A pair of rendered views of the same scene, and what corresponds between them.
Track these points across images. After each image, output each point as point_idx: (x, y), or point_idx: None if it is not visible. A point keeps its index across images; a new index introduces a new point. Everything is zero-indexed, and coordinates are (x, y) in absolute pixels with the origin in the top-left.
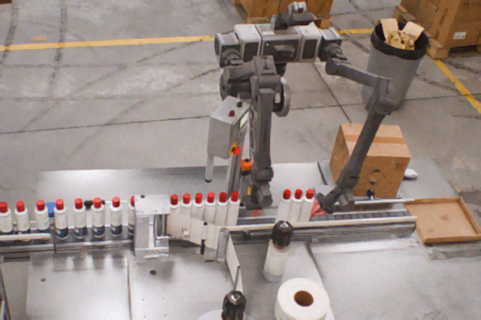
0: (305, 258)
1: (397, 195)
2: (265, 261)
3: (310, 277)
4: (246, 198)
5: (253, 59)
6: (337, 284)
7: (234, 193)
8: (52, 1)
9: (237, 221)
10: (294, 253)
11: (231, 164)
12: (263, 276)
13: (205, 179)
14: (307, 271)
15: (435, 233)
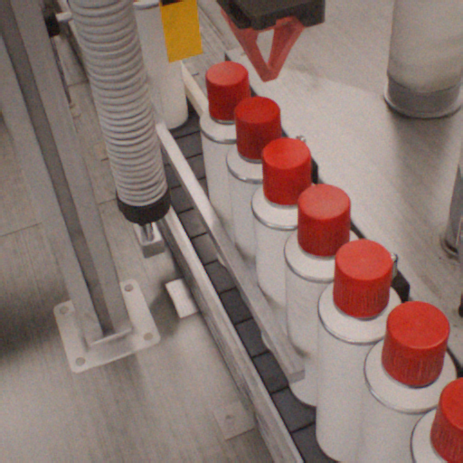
0: (305, 44)
1: None
2: (450, 57)
3: (380, 24)
4: (274, 4)
5: None
6: (339, 14)
7: (226, 74)
8: None
9: (208, 238)
10: (299, 68)
11: (52, 50)
12: (451, 114)
13: (160, 201)
14: (360, 33)
15: None
